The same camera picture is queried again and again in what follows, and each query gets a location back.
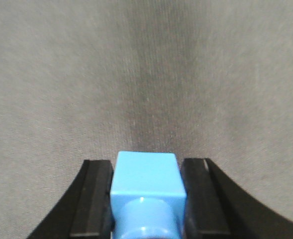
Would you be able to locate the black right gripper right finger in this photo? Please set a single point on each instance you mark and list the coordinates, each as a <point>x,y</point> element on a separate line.
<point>218,208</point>

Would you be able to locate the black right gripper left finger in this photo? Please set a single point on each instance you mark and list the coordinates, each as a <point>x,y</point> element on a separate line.
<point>83,212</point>

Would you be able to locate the light blue toy block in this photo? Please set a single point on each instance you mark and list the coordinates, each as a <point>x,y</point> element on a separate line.
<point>147,196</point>

